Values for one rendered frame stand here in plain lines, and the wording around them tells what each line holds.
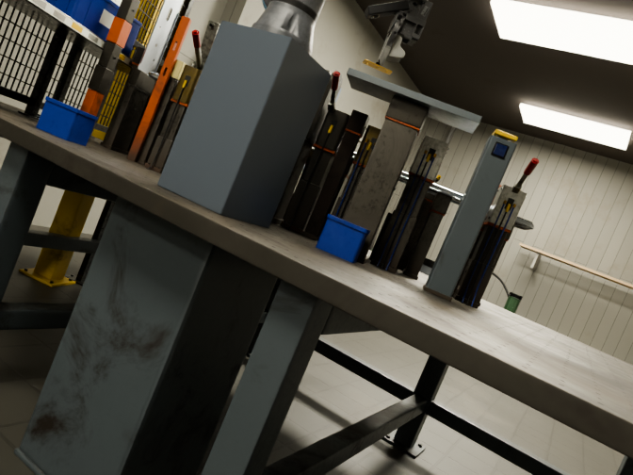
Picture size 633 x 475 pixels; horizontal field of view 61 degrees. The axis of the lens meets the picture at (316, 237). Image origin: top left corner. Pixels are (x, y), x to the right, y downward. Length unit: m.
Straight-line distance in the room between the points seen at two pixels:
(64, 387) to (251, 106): 0.75
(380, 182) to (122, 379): 0.79
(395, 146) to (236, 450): 0.86
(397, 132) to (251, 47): 0.46
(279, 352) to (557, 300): 7.07
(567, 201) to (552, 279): 1.08
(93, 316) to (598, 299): 7.13
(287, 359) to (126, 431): 0.44
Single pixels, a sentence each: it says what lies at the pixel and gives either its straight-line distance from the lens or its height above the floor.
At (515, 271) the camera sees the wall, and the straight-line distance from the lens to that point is 7.94.
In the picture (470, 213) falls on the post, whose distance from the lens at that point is 1.45.
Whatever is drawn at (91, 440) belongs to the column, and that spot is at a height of 0.15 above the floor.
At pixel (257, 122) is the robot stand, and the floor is 0.91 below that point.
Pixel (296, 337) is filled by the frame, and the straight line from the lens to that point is 0.92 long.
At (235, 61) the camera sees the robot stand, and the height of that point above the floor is 1.02.
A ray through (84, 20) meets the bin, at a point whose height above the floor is 1.06.
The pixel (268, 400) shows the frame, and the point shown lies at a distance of 0.96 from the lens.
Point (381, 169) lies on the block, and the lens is 1.45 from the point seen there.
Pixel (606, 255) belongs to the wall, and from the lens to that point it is 7.92.
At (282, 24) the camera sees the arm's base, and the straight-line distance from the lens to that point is 1.26.
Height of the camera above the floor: 0.80
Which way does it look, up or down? 3 degrees down
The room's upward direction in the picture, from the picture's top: 23 degrees clockwise
